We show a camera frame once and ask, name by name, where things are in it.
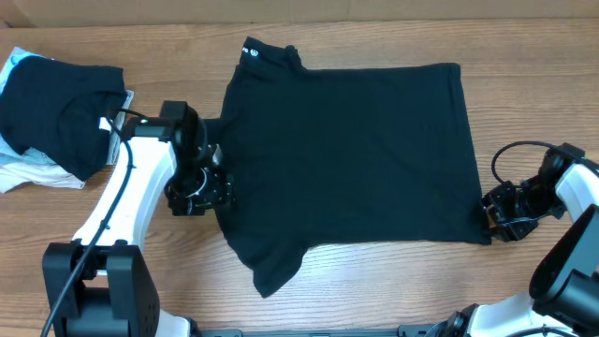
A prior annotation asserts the brown cardboard backboard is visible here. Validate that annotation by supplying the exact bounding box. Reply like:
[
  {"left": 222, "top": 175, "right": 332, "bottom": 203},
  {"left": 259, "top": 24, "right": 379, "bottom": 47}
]
[{"left": 1, "top": 0, "right": 598, "bottom": 28}]

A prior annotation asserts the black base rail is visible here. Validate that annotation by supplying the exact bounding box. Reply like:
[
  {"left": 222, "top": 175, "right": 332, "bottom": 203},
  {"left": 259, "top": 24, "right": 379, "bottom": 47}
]
[{"left": 193, "top": 324, "right": 438, "bottom": 337}]

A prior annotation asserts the folded grey garment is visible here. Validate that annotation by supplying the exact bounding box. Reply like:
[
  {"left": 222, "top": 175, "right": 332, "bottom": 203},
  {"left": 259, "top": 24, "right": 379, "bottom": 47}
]
[{"left": 105, "top": 89, "right": 136, "bottom": 166}]

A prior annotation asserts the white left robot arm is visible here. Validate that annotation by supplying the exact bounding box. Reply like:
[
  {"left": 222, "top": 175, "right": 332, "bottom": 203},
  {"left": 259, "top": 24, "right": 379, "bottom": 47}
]
[{"left": 41, "top": 101, "right": 234, "bottom": 337}]

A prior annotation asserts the black t-shirt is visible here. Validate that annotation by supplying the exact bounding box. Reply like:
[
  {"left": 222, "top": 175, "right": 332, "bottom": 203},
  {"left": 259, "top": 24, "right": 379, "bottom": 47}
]
[{"left": 216, "top": 38, "right": 490, "bottom": 297}]

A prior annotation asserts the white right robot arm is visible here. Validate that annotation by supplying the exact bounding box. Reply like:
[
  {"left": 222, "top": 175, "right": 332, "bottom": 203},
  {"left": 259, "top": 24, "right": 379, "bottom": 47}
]
[{"left": 427, "top": 142, "right": 598, "bottom": 336}]

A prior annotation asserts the folded white garment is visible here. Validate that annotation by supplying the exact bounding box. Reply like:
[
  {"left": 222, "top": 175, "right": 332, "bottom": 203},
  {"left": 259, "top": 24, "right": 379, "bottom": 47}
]
[{"left": 1, "top": 47, "right": 85, "bottom": 193}]

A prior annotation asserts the folded dark navy shirt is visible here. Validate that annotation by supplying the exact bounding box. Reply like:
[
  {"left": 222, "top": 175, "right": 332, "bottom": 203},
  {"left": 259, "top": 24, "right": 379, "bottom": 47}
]
[{"left": 1, "top": 56, "right": 127, "bottom": 181}]

